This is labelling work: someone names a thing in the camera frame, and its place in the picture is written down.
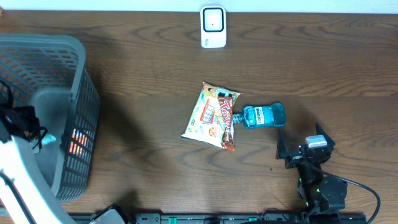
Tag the grey plastic shopping basket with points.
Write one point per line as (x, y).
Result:
(48, 72)

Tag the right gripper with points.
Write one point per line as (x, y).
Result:
(281, 153)

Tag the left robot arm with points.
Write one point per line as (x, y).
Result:
(24, 192)

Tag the brown Top chocolate bar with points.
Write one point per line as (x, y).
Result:
(226, 110)

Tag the blue mouthwash bottle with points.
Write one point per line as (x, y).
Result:
(261, 116)

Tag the teal wet wipes pack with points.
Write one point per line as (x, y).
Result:
(48, 138)

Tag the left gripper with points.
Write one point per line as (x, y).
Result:
(26, 111)

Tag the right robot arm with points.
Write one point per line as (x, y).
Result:
(324, 195)

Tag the yellow snack bag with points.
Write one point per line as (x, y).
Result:
(206, 122)

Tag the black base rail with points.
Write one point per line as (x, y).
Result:
(270, 217)

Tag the white barcode scanner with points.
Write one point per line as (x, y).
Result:
(213, 27)

